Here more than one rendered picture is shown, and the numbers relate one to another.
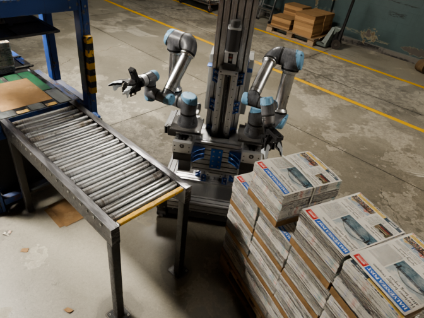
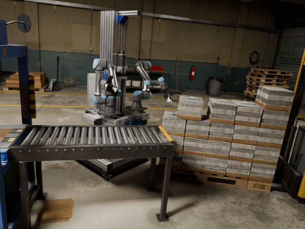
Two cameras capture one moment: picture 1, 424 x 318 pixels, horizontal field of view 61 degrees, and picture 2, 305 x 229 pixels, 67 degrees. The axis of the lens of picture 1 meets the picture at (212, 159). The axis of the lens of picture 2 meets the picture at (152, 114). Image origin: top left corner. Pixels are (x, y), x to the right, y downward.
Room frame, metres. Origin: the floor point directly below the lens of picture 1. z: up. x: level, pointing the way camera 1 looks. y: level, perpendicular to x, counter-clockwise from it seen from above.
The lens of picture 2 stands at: (0.25, 2.15, 1.60)
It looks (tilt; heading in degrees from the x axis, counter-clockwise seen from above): 15 degrees down; 306
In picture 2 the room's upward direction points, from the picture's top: 5 degrees clockwise
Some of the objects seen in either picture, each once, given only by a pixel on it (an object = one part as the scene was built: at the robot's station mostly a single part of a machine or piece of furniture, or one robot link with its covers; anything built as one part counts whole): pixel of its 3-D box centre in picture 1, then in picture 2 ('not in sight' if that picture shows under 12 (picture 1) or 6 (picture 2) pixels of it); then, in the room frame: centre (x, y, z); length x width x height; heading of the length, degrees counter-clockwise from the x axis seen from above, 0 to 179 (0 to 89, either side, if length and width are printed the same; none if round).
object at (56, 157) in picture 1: (82, 148); (91, 136); (1.87, 0.84, 0.77); 0.47 x 0.05 x 0.05; 140
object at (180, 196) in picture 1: (122, 144); (97, 131); (2.02, 0.63, 0.74); 1.34 x 0.05 x 0.12; 50
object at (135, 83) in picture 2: not in sight; (142, 78); (5.82, -4.79, 0.55); 1.80 x 0.70 x 1.09; 50
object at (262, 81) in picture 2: not in sight; (266, 87); (1.89, -7.41, 0.65); 1.33 x 0.94 x 1.30; 54
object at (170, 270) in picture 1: (178, 269); (150, 188); (1.61, 0.14, 0.01); 0.14 x 0.14 x 0.01; 50
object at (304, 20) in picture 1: (301, 22); (27, 81); (8.18, -1.55, 0.28); 1.20 x 0.83 x 0.57; 50
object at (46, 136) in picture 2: (53, 123); (46, 137); (2.12, 1.14, 0.77); 0.47 x 0.05 x 0.05; 140
